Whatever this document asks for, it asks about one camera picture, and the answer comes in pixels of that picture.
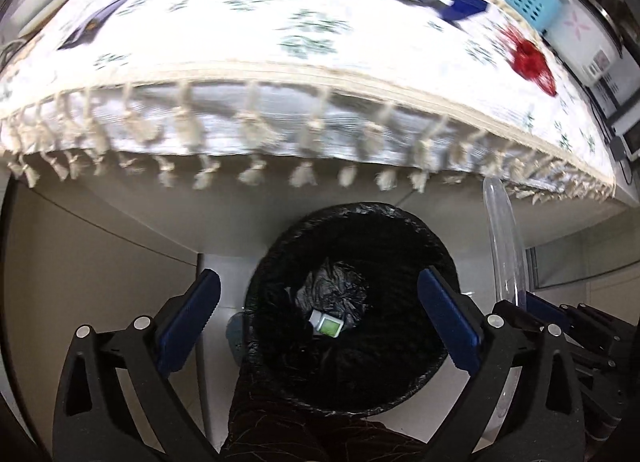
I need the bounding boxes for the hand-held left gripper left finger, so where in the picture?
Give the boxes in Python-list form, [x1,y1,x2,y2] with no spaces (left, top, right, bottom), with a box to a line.
[52,268,223,462]

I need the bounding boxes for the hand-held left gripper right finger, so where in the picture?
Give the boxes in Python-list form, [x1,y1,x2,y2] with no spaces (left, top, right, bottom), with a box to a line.
[416,266,586,462]

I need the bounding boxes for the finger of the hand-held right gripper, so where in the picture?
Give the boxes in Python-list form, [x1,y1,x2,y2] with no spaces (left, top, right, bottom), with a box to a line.
[491,299,544,333]
[525,291,640,369]

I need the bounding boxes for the black waste bin with liner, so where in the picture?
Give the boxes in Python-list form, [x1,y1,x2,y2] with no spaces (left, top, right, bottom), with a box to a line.
[222,201,461,462]

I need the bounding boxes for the tied black plastic bag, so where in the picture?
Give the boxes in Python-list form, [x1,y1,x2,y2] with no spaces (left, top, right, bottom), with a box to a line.
[295,257,371,333]

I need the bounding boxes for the small white green box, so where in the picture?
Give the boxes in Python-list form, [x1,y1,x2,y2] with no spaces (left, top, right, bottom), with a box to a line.
[308,311,347,339]

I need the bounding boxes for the grey power adapter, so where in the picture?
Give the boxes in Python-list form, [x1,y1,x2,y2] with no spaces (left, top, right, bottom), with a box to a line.
[607,135,631,163]

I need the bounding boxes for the white microwave oven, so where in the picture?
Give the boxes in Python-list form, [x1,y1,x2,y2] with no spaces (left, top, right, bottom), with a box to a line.
[585,62,640,153]

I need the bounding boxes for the red crumpled wrapper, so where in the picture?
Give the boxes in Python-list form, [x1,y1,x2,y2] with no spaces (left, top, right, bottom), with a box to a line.
[500,25,558,97]

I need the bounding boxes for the white floral fringed tablecloth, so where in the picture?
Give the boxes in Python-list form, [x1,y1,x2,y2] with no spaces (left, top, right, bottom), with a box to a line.
[0,0,618,203]

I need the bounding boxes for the white rice cooker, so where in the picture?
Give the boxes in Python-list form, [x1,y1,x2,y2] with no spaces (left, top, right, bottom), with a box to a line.
[542,0,626,88]

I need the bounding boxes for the blue snack wrapper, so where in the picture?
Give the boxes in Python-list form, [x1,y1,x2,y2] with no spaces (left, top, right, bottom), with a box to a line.
[375,0,490,26]

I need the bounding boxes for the dark blue packet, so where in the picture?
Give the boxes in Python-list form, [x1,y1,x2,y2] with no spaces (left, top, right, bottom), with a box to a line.
[57,0,136,50]

